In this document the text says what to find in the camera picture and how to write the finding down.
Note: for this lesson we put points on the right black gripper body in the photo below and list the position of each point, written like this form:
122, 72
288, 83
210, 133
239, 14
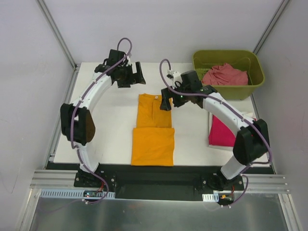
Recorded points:
170, 97

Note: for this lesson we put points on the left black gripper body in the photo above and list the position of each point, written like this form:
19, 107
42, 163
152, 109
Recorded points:
131, 75

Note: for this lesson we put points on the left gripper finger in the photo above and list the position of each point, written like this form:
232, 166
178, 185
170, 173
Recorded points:
125, 83
138, 76

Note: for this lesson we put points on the orange t shirt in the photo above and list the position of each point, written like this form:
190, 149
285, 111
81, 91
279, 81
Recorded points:
153, 140

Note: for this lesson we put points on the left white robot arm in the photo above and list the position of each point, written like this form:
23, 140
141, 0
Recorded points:
77, 124

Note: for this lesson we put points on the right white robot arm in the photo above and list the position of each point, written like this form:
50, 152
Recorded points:
251, 136

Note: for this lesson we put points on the pink crumpled t shirt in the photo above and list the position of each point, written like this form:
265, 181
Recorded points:
225, 75

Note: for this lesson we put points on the olive green plastic bin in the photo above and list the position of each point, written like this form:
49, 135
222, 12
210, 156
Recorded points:
242, 60

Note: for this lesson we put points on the folded magenta t shirt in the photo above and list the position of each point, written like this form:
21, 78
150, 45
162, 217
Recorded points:
220, 134

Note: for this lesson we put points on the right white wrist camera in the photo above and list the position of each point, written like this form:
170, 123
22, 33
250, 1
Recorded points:
175, 76

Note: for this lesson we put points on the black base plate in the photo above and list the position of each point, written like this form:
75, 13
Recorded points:
177, 183

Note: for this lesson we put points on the right white cable duct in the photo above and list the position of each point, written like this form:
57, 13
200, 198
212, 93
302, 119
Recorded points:
210, 197

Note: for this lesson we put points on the white cable duct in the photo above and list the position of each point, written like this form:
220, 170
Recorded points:
76, 194
210, 197

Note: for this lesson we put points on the left aluminium frame post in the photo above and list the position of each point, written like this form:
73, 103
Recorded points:
55, 30

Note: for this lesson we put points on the aluminium frame post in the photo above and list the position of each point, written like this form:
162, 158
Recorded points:
55, 30
271, 25

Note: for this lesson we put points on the aluminium front rail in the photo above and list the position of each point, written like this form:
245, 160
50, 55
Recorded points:
257, 183

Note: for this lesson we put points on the right aluminium frame post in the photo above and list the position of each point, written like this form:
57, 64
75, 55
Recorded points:
271, 25

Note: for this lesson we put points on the left white cable duct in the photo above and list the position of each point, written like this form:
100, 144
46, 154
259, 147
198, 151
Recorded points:
76, 194

